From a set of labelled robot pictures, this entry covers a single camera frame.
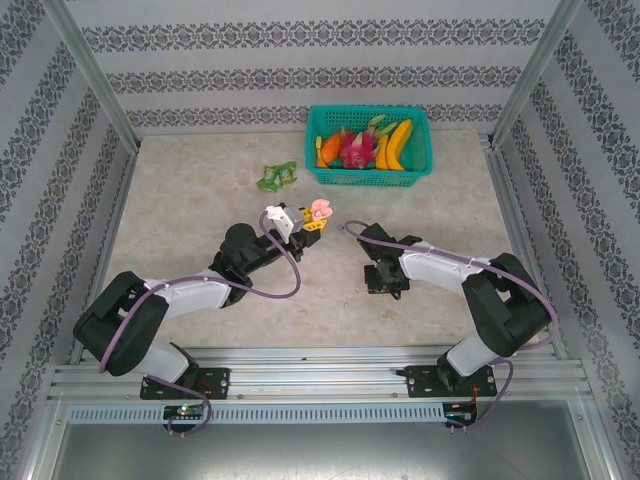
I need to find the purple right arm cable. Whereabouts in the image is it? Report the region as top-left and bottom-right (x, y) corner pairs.
(338, 219), (561, 437)

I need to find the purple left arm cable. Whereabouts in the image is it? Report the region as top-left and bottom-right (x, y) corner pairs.
(98, 209), (302, 439)

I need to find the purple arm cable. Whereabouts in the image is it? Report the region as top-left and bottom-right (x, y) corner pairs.
(98, 209), (302, 439)
(338, 219), (561, 437)

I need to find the aluminium frame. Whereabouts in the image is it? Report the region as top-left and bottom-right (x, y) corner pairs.
(19, 0), (621, 480)

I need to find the orange toy fruit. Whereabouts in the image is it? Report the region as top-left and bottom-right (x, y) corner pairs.
(319, 132), (344, 169)

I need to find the pink dragon fruit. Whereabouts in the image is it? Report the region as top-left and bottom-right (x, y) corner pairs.
(337, 113), (399, 171)

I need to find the yellow banana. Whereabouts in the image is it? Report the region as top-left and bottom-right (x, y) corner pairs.
(374, 118), (416, 173)

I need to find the teal plastic basket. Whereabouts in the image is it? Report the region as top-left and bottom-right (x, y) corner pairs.
(303, 103), (434, 187)

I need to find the slotted grey cable duct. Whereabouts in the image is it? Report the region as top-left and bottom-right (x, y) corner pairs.
(67, 403), (446, 425)

